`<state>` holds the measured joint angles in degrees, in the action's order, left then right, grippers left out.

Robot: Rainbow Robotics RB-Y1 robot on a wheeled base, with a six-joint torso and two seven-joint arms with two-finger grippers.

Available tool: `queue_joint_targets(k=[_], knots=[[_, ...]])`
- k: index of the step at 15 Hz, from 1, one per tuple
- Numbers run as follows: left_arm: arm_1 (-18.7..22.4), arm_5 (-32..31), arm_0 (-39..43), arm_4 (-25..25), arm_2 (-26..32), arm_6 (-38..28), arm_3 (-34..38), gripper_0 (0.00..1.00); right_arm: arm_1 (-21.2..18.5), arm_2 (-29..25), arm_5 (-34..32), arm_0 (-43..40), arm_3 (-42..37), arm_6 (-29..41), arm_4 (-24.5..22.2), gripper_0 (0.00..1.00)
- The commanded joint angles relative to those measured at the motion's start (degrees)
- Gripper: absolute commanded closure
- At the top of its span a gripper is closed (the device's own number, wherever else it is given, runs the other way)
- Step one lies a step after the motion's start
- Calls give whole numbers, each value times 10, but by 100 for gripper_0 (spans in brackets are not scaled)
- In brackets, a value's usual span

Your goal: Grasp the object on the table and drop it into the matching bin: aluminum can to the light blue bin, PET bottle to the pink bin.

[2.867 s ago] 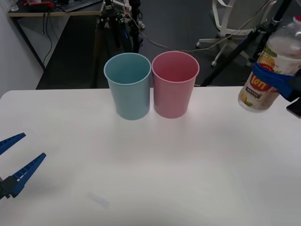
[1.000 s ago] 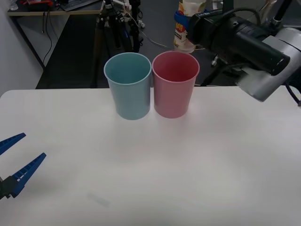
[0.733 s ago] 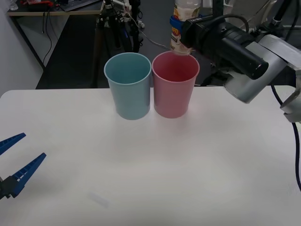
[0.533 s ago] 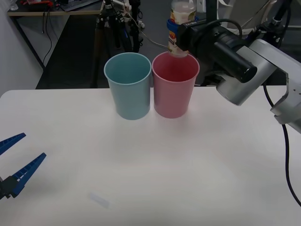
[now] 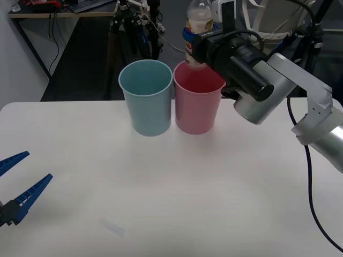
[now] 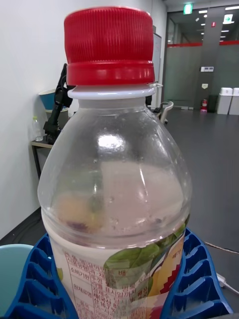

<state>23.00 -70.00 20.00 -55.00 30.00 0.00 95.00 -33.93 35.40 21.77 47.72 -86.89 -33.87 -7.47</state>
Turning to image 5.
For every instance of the dark desk with wooden edge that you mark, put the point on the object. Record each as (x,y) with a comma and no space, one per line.
(34,14)

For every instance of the black tripod with blue clamps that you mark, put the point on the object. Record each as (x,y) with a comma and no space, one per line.
(154,40)

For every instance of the white office chair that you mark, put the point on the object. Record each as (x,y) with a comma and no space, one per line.
(270,18)

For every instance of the pale blue plastic bin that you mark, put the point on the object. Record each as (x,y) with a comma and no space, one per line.
(148,112)

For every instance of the pink plastic bin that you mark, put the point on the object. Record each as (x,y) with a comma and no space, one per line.
(197,112)

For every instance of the clear bottle with red cap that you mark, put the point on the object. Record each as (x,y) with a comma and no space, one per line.
(199,16)

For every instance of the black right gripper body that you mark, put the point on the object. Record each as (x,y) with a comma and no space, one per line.
(201,49)

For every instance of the silver and black right arm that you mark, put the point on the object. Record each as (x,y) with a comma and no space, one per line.
(273,80)

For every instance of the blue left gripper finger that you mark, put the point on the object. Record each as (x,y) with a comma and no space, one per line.
(30,195)
(12,161)

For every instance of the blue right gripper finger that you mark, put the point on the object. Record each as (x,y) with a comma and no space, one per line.
(188,34)
(215,26)

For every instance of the red object on desk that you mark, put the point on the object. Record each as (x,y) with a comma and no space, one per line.
(51,3)

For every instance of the black keyboard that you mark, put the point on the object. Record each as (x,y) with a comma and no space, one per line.
(89,4)

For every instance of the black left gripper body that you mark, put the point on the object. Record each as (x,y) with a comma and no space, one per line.
(2,217)

